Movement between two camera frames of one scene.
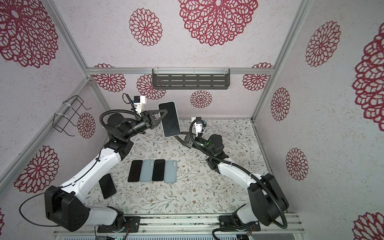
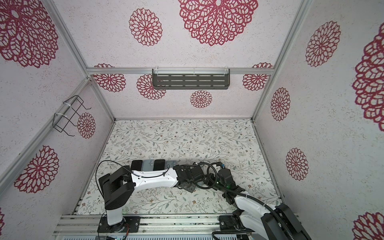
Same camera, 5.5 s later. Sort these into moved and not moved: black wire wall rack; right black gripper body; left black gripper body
Moved: left black gripper body; right black gripper body
Not moved: black wire wall rack
